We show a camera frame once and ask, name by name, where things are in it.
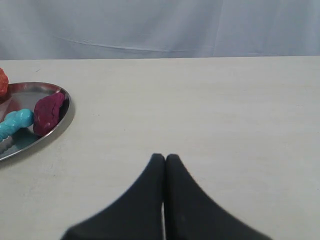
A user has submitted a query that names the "orange bumpy toy fruit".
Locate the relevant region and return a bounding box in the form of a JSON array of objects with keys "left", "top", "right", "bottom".
[{"left": 0, "top": 68, "right": 9, "bottom": 98}]

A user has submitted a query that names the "white backdrop curtain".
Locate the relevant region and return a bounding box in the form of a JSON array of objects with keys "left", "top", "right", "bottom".
[{"left": 0, "top": 0, "right": 320, "bottom": 60}]

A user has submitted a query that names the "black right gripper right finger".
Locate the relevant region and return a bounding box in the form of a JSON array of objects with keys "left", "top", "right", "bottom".
[{"left": 164, "top": 154, "right": 269, "bottom": 240}]

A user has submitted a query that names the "round steel plate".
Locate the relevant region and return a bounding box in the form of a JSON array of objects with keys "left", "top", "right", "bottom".
[{"left": 0, "top": 82, "right": 74, "bottom": 161}]

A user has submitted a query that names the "magenta toy fruit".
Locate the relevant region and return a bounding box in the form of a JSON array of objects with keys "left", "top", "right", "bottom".
[{"left": 33, "top": 92, "right": 65, "bottom": 137}]

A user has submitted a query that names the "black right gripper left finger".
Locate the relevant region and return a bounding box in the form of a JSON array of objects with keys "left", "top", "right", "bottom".
[{"left": 62, "top": 153, "right": 165, "bottom": 240}]

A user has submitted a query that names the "small cyan toy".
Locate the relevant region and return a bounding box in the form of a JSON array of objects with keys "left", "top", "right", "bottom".
[{"left": 0, "top": 108, "right": 34, "bottom": 142}]

